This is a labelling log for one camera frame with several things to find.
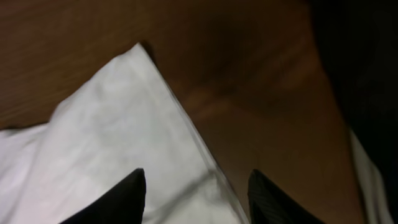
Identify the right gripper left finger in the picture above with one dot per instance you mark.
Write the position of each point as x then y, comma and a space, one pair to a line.
124, 203

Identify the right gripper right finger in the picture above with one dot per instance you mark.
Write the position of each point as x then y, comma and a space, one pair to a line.
268, 204

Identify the white t-shirt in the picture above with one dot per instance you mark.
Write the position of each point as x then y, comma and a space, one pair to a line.
124, 118

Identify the white garment under pile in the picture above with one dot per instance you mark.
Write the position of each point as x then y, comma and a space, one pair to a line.
371, 185

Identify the dark navy garment pile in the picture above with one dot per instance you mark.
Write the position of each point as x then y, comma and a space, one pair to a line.
357, 43

